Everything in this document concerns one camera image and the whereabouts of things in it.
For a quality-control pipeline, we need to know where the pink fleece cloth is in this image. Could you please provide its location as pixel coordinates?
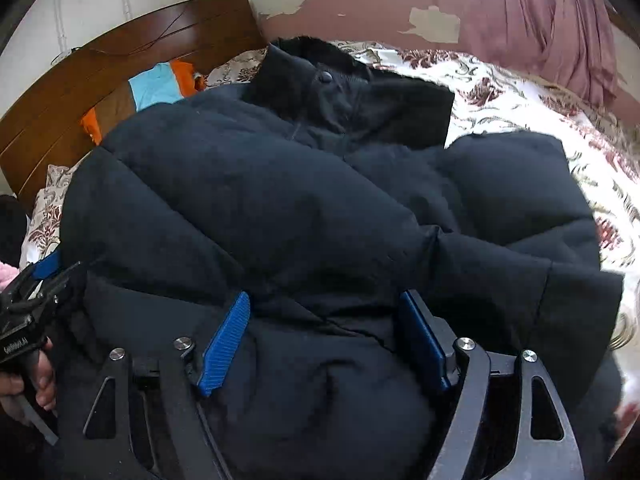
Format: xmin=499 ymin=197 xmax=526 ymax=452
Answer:
xmin=0 ymin=260 xmax=27 ymax=288

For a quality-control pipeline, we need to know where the wooden headboard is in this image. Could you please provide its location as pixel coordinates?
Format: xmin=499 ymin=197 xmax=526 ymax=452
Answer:
xmin=0 ymin=0 xmax=267 ymax=202

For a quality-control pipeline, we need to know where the striped orange blue brown pillow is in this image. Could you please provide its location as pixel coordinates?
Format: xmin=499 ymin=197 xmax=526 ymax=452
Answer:
xmin=80 ymin=59 xmax=207 ymax=146

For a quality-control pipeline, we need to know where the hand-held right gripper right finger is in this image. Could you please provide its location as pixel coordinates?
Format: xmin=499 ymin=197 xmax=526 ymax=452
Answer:
xmin=398 ymin=289 xmax=586 ymax=480

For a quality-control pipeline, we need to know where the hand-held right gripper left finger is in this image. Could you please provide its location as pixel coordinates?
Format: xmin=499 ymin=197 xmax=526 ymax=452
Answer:
xmin=57 ymin=290 xmax=251 ymax=480

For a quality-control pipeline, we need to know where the black knit cloth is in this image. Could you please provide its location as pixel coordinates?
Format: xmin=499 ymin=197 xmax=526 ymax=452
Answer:
xmin=0 ymin=195 xmax=31 ymax=266

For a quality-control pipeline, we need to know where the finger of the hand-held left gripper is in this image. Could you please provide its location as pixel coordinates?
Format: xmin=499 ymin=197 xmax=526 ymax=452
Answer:
xmin=15 ymin=260 xmax=83 ymax=313
xmin=20 ymin=249 xmax=64 ymax=292

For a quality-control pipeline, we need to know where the floral bedspread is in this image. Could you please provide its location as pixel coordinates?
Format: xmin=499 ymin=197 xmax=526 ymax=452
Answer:
xmin=20 ymin=40 xmax=640 ymax=461

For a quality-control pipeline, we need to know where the thin black cable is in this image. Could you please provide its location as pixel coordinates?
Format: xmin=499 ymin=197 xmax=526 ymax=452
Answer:
xmin=50 ymin=0 xmax=202 ymax=67

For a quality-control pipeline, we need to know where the black padded jacket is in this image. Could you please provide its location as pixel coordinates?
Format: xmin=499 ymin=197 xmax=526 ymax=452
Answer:
xmin=47 ymin=35 xmax=626 ymax=480

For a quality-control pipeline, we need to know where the pink curtain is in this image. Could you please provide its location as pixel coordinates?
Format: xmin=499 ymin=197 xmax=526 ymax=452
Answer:
xmin=462 ymin=0 xmax=563 ymax=86
xmin=550 ymin=0 xmax=623 ymax=108

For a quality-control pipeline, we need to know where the person's left hand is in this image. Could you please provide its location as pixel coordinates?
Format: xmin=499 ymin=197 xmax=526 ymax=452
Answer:
xmin=0 ymin=337 xmax=59 ymax=423

